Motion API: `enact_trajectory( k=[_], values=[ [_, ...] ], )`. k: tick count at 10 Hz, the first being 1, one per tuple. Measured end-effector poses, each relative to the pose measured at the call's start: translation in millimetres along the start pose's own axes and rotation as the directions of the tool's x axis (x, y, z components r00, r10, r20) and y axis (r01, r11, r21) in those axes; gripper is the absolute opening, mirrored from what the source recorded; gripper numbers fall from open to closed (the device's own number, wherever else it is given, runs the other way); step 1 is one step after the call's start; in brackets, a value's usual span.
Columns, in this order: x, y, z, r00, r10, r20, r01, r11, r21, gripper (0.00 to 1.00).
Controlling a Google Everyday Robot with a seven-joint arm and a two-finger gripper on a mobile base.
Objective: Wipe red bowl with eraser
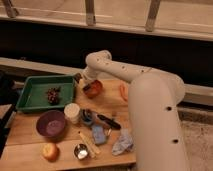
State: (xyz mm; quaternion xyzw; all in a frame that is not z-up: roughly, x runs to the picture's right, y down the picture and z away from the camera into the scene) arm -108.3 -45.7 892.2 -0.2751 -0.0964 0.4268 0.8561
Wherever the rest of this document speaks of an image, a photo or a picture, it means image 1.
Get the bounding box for blue sponge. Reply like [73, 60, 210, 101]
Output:
[92, 125, 106, 145]

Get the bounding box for red yellow apple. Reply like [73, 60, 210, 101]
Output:
[42, 143, 59, 161]

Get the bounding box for wooden stick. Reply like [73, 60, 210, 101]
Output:
[81, 138, 96, 158]
[79, 132, 101, 154]

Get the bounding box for white cylindrical container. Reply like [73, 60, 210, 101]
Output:
[64, 103, 80, 124]

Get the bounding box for green plastic tray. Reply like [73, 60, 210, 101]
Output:
[16, 75, 75, 113]

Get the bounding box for dark grape bunch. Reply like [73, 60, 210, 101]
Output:
[46, 87, 60, 105]

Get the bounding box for purple bowl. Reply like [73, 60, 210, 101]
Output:
[36, 110, 66, 138]

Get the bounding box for blue tape roll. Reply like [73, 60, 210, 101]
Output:
[80, 109, 95, 126]

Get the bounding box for small metal cup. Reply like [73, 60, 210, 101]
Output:
[74, 144, 89, 160]

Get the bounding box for black eraser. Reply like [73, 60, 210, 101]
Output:
[83, 84, 92, 91]

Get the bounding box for red bowl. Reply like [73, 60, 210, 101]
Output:
[83, 80, 103, 98]

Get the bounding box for crumpled grey cloth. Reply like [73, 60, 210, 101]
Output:
[112, 129, 133, 156]

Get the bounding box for black handled knife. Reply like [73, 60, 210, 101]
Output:
[91, 111, 121, 130]

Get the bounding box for orange carrot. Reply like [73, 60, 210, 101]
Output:
[119, 83, 128, 102]

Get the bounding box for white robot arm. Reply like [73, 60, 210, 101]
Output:
[82, 50, 190, 171]

